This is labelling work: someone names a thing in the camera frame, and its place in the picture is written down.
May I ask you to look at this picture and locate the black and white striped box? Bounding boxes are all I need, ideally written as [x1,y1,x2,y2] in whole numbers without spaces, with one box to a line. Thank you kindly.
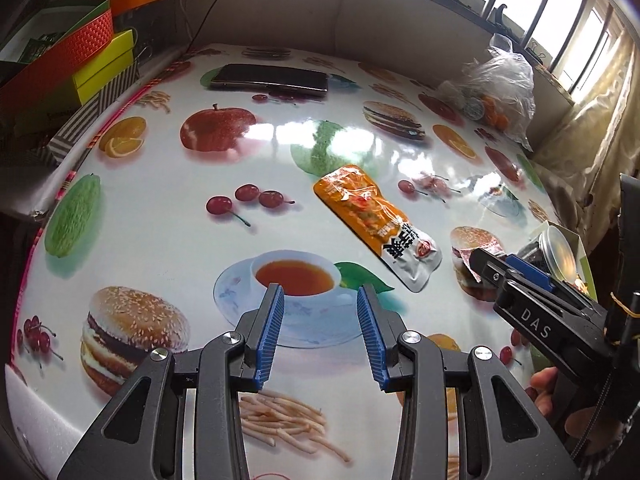
[47,62,141,163]

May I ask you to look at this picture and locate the person's right hand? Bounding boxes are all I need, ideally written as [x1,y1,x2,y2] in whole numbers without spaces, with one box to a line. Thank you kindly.
[530,366,617,457]

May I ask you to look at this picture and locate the small orange packet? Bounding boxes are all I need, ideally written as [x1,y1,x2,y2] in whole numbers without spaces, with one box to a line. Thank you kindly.
[482,97,511,128]

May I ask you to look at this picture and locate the small round cup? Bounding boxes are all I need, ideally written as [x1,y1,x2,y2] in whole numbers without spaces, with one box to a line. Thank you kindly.
[460,97,486,121]

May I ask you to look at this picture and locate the cream floral curtain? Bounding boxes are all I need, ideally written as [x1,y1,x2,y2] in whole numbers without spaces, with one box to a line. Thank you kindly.
[530,25,640,261]

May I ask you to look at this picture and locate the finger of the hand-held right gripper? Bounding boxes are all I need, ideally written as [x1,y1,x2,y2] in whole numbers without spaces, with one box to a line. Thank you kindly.
[469,246,516,287]
[502,254,601,313]

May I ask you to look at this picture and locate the orange snack packet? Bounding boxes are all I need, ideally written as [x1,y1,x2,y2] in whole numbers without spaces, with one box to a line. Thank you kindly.
[312,164,443,293]

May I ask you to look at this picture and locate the black smartphone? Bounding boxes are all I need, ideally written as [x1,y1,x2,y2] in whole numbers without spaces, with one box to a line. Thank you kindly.
[207,63,331,97]

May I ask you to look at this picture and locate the black cable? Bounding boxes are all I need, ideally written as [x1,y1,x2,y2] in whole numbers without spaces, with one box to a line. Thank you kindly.
[172,0,246,56]

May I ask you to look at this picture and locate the dark green packet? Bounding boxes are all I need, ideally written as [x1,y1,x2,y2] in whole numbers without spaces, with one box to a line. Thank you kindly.
[20,32,68,63]

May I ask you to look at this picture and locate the red patterned box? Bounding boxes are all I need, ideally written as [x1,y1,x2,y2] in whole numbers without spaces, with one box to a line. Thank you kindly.
[0,0,115,111]

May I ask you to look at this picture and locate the food print tablecloth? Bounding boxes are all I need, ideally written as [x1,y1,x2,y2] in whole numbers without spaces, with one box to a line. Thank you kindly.
[5,42,591,480]

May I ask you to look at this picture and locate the clear plastic bag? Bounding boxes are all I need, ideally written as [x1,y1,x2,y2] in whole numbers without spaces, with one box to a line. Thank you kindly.
[440,32,538,153]

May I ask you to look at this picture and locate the clear jar with white lid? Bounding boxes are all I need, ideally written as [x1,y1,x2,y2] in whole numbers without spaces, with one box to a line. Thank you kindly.
[517,225,581,291]

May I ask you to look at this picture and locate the yellow-green box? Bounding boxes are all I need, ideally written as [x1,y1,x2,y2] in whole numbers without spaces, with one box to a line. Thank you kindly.
[72,29,137,106]

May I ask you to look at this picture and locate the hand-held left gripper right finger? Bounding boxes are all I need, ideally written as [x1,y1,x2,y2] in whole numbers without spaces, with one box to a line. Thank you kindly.
[356,282,583,480]

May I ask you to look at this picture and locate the clear plastic container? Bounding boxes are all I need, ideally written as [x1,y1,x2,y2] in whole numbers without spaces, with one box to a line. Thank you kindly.
[530,219,598,301]

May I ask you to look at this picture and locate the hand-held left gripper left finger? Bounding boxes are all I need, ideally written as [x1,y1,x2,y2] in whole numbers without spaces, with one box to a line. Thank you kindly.
[56,282,287,480]

